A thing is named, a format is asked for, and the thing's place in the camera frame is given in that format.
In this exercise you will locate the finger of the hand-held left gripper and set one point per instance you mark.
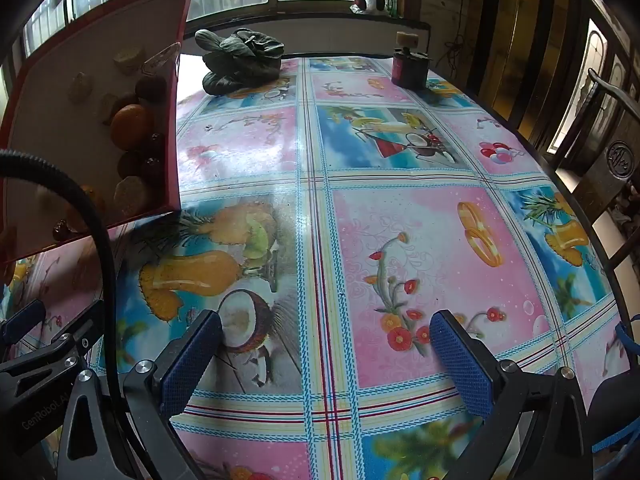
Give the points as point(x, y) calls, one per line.
point(70, 332)
point(22, 317)

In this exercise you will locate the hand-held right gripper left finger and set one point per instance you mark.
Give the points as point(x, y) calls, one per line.
point(190, 365)

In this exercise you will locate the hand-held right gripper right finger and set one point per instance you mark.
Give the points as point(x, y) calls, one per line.
point(462, 370)

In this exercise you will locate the small orange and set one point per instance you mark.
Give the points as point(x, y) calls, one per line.
point(86, 200)

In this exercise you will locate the peeled sugarcane piece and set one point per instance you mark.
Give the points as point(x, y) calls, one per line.
point(80, 87)
point(129, 58)
point(107, 105)
point(131, 192)

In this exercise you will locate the brown round fruit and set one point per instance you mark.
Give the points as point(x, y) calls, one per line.
point(129, 164)
point(151, 87)

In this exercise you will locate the red date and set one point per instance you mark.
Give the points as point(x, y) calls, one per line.
point(156, 141)
point(61, 231)
point(151, 166)

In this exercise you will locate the red cardboard tray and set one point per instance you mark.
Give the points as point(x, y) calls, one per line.
point(60, 40)

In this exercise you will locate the printed plastic tablecloth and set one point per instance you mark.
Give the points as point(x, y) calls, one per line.
point(410, 240)

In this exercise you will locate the dark blue clothing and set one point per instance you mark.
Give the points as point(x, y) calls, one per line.
point(612, 405)

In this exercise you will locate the large orange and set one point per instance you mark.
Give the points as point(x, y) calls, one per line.
point(131, 126)

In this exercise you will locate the dark wooden chair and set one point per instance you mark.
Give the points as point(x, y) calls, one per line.
point(617, 160)

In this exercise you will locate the dark red jar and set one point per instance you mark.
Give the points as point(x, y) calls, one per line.
point(407, 70)

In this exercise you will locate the dark green leafy vegetable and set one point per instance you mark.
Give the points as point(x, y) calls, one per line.
point(240, 60)

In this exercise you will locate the beige block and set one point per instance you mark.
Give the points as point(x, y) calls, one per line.
point(406, 40)

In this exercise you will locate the red and white bag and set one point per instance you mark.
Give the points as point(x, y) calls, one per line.
point(367, 0)

